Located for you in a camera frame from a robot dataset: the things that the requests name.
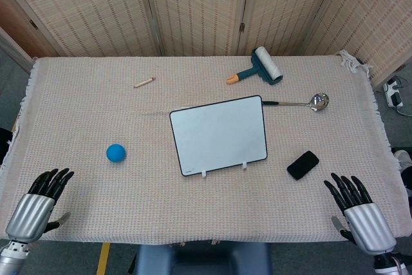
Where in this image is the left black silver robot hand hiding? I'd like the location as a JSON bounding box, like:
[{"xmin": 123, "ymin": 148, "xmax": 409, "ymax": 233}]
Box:
[{"xmin": 5, "ymin": 167, "xmax": 75, "ymax": 244}]

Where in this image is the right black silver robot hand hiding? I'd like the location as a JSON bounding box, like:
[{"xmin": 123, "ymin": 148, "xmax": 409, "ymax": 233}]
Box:
[{"xmin": 323, "ymin": 172, "xmax": 397, "ymax": 256}]

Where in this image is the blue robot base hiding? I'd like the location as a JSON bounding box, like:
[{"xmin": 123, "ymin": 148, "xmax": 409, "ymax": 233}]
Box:
[{"xmin": 128, "ymin": 242, "xmax": 273, "ymax": 275}]

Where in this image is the white tablet board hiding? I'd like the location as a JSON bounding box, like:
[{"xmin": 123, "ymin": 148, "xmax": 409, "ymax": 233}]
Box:
[{"xmin": 169, "ymin": 95, "xmax": 268, "ymax": 178}]

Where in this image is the white shoe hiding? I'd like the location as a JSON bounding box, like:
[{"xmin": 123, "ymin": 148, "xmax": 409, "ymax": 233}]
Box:
[{"xmin": 393, "ymin": 149, "xmax": 412, "ymax": 173}]

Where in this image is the blue ball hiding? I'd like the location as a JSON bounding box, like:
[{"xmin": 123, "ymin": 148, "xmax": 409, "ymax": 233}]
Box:
[{"xmin": 106, "ymin": 143, "xmax": 127, "ymax": 163}]

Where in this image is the beige woven tablecloth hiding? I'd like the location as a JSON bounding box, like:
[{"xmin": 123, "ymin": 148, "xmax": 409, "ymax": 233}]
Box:
[{"xmin": 0, "ymin": 50, "xmax": 409, "ymax": 245}]

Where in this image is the white power strip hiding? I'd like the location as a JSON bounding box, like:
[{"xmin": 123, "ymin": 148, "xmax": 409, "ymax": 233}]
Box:
[{"xmin": 382, "ymin": 78, "xmax": 405, "ymax": 108}]

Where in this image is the wooden crayon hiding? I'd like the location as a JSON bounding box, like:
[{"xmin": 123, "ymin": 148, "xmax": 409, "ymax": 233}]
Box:
[{"xmin": 133, "ymin": 76, "xmax": 157, "ymax": 89}]

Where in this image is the teal lint roller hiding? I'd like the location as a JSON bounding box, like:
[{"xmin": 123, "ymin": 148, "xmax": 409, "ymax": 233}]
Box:
[{"xmin": 226, "ymin": 46, "xmax": 285, "ymax": 87}]

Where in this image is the woven folding screen panel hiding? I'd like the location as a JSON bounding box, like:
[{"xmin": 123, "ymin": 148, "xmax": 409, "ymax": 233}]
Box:
[
  {"xmin": 238, "ymin": 0, "xmax": 339, "ymax": 57},
  {"xmin": 302, "ymin": 0, "xmax": 412, "ymax": 89},
  {"xmin": 141, "ymin": 0, "xmax": 258, "ymax": 57},
  {"xmin": 0, "ymin": 0, "xmax": 164, "ymax": 59}
]

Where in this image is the steel ladle with black handle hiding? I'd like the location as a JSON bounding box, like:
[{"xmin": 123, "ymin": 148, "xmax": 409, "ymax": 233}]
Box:
[{"xmin": 261, "ymin": 93, "xmax": 330, "ymax": 114}]

